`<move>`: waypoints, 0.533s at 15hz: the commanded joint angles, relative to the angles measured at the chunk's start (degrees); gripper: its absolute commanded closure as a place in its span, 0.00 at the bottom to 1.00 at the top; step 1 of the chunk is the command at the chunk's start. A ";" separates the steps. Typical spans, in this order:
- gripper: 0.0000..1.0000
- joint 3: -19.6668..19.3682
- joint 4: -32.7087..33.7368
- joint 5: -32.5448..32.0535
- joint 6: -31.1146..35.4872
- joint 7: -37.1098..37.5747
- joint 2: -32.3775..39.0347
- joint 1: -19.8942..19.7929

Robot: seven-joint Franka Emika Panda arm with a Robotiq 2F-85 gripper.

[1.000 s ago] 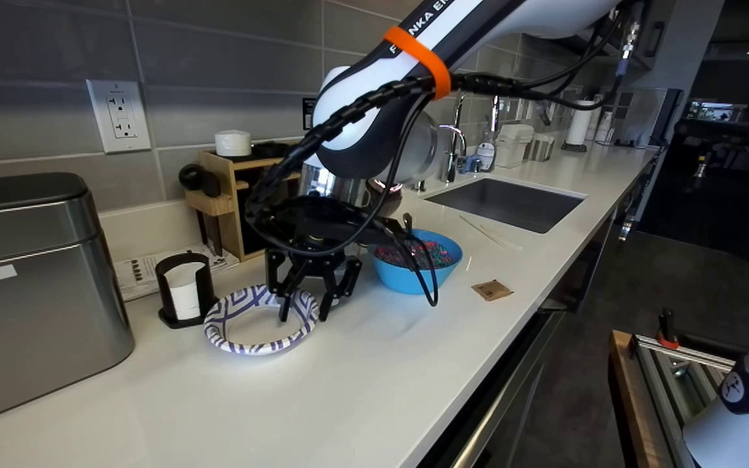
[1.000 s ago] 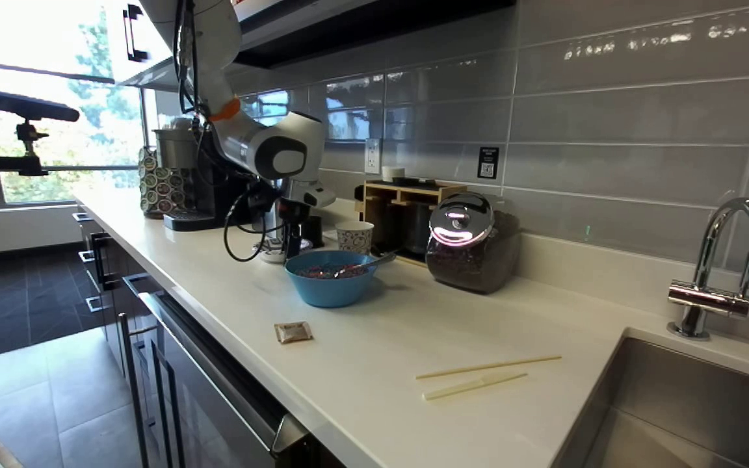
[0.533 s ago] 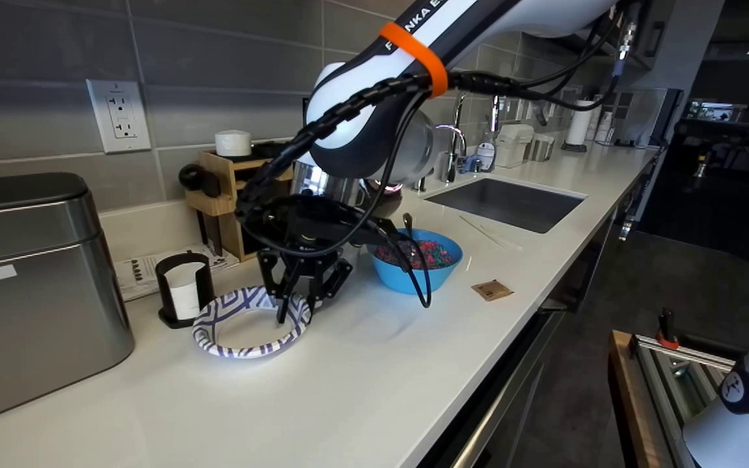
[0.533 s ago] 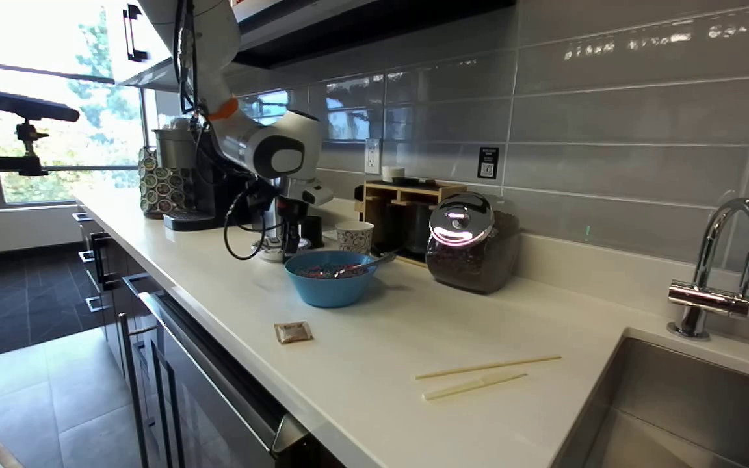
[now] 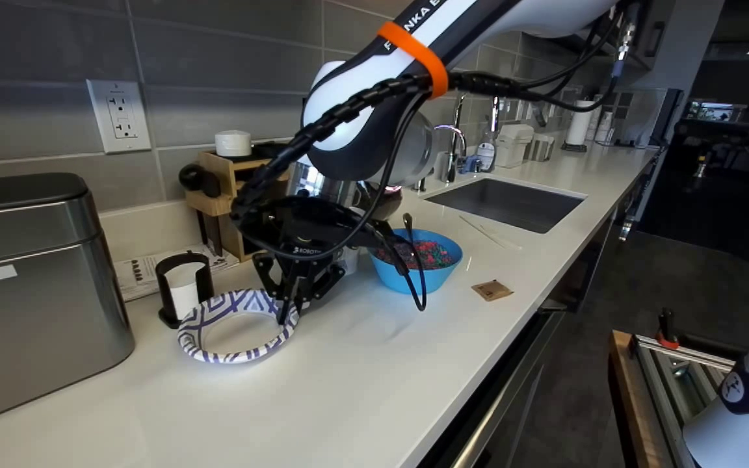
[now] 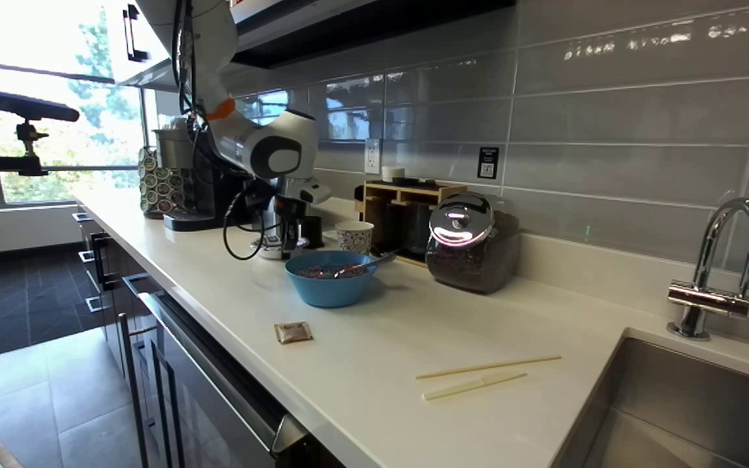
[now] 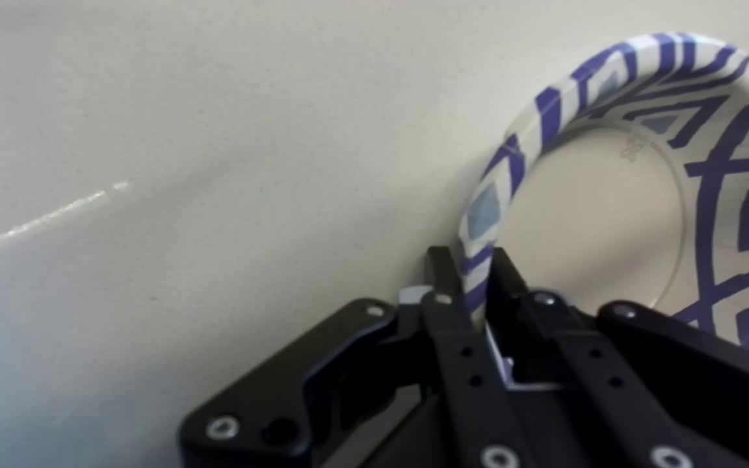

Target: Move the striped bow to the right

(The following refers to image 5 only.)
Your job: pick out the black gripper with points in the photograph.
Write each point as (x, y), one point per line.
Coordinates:
(306, 227)

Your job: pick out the black spoon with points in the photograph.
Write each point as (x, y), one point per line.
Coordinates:
(409, 221)

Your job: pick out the wooden organiser rack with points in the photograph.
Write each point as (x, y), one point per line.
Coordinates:
(223, 178)

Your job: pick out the blue plastic bowl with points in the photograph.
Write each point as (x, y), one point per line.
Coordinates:
(435, 273)

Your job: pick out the black napkin holder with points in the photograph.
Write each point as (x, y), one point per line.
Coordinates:
(162, 287)

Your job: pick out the colourful candies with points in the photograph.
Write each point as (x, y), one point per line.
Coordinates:
(435, 249)

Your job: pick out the black round knob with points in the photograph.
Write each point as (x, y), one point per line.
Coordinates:
(202, 179)

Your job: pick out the small brown square tile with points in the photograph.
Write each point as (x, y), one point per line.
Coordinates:
(492, 290)

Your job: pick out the chrome faucet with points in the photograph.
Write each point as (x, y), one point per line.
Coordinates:
(454, 143)

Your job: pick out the dark countertop sink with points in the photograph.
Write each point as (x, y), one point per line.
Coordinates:
(508, 203)

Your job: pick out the small soap bottle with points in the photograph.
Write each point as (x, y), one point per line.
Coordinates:
(486, 156)

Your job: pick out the dark under-counter cabinet front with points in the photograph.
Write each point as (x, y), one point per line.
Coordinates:
(513, 407)

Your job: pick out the silver toaster oven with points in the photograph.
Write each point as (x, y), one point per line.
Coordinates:
(37, 294)

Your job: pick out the white paper towel roll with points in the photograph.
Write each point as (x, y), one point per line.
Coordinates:
(579, 127)

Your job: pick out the orange clamp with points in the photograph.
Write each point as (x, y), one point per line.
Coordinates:
(669, 333)

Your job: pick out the white wall outlet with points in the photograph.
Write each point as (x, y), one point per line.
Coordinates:
(118, 114)

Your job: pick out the wooden cart with metal rail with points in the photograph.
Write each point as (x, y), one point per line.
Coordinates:
(644, 398)

